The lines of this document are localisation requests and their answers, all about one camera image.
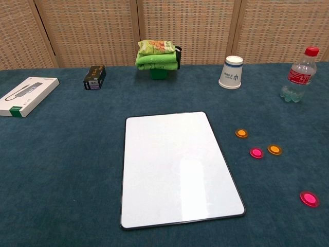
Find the clear bottle red cap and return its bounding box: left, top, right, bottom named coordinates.
left=280, top=46, right=320, bottom=103

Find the small black carton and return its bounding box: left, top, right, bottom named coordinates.
left=83, top=65, right=107, bottom=91

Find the teal table mat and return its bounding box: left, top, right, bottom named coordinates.
left=0, top=61, right=329, bottom=247

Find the round pink magnet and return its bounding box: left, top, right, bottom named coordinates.
left=300, top=190, right=320, bottom=208
left=249, top=147, right=265, bottom=160

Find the folded green towel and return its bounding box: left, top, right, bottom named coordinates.
left=135, top=50, right=179, bottom=71

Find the upturned white paper cup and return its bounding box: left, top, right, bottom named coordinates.
left=218, top=55, right=244, bottom=90

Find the green snack bag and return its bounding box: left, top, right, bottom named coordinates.
left=137, top=40, right=176, bottom=55

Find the white magnetic board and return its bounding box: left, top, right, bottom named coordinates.
left=119, top=111, right=246, bottom=231

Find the woven folding screen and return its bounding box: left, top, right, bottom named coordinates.
left=0, top=0, right=329, bottom=70

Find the white product box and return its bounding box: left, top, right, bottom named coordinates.
left=0, top=76, right=60, bottom=118

